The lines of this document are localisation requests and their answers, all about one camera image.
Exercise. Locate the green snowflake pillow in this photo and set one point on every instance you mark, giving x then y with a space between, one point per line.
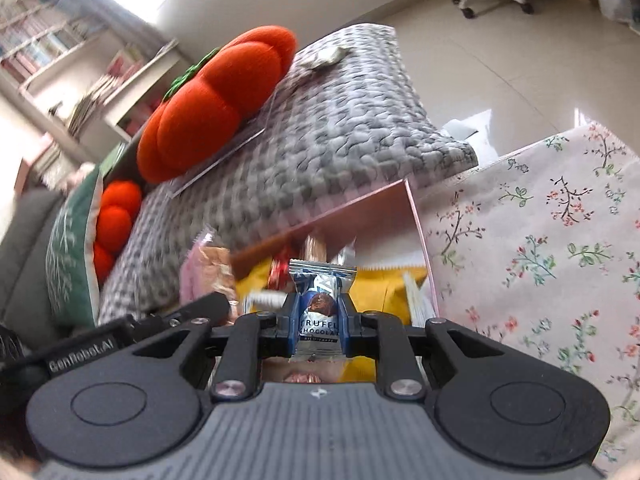
70 270

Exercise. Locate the floral tablecloth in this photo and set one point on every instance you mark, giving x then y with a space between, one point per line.
550 260

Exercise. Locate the white silver snack packet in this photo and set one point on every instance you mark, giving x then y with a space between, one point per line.
417 300

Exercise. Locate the pile of books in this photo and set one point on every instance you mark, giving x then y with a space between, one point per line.
95 102

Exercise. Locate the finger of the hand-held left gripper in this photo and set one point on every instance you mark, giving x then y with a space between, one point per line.
205 306

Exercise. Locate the crumpled white grey snack packet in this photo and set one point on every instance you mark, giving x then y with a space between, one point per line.
345 255

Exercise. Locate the white bookshelf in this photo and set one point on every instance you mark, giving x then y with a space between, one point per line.
150 67

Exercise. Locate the white paper sheet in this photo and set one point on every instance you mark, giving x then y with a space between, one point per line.
460 130

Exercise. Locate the white nut snack packet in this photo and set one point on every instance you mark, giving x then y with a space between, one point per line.
265 300

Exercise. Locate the grey checkered quilt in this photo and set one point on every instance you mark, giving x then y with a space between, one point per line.
340 150

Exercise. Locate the large orange pumpkin cushion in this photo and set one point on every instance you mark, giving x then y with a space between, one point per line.
215 105

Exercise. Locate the pink cardboard box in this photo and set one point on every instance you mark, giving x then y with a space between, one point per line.
350 215

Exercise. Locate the plain yellow snack packet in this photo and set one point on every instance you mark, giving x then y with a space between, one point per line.
385 295

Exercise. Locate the yellow printed snack packet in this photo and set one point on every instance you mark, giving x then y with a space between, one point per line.
252 282

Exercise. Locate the blue chocolate packet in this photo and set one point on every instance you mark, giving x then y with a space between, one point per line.
320 332

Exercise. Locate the brown candy packet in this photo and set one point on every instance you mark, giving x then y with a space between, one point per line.
314 247

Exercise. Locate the grey sofa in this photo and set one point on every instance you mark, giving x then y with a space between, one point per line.
25 260

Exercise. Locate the red snack packet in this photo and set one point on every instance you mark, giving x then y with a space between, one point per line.
277 272

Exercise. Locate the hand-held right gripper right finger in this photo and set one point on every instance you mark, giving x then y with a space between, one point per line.
346 327

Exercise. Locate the small orange pumpkin cushion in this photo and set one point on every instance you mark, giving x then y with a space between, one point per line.
117 215

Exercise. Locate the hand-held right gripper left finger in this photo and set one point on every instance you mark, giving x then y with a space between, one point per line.
292 327

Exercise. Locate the pink snack packet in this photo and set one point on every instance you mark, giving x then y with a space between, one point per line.
207 270

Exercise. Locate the silvery foil object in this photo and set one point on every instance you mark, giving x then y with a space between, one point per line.
325 57

